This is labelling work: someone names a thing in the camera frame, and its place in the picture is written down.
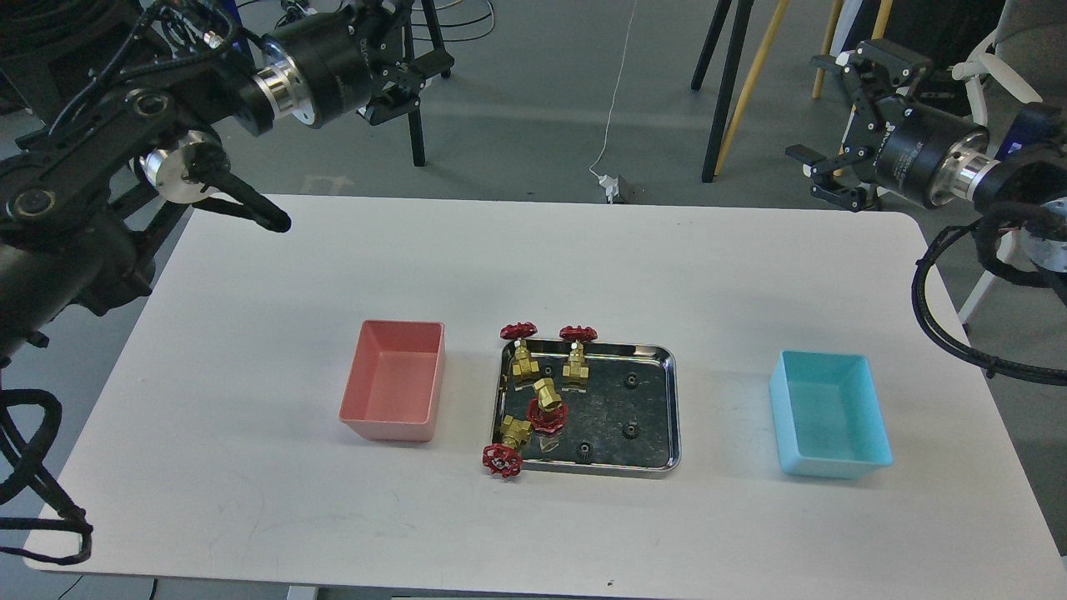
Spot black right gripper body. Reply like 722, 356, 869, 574
842, 65, 994, 208

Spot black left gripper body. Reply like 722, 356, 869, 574
253, 7, 403, 128

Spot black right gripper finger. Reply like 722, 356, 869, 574
810, 38, 934, 93
784, 144, 876, 214

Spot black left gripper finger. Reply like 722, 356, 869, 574
363, 90, 423, 126
392, 48, 453, 84

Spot brass valve red handle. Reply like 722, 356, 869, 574
527, 378, 569, 435

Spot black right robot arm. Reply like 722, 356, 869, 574
786, 40, 1066, 385

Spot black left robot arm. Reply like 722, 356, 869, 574
1, 1, 453, 366

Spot blue plastic box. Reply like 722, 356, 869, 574
769, 350, 894, 481

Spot pink plastic box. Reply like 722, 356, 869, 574
338, 319, 445, 443

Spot brass valve top left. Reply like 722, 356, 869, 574
499, 322, 542, 384

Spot brass valve top right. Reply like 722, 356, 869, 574
558, 323, 599, 386

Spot small black gear bottom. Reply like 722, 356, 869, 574
576, 442, 592, 463

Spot brass valve bottom left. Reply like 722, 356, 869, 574
483, 415, 534, 478

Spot black tripod stand left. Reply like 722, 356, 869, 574
398, 1, 453, 168

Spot yellow wooden leg right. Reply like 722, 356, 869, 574
819, 1, 894, 54

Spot yellow wooden leg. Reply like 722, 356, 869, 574
715, 1, 789, 177
819, 1, 894, 54

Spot white grey office chair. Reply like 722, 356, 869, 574
951, 1, 1064, 323

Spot yellow wooden leg left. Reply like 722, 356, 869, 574
715, 1, 789, 177

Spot black tripod leg right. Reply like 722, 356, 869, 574
690, 1, 754, 183

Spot white power adapter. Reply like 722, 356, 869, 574
598, 174, 638, 205

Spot steel tray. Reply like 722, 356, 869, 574
489, 338, 681, 476

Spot black floor cables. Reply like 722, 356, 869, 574
233, 0, 494, 43

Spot white cable on floor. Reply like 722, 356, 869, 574
588, 0, 641, 180

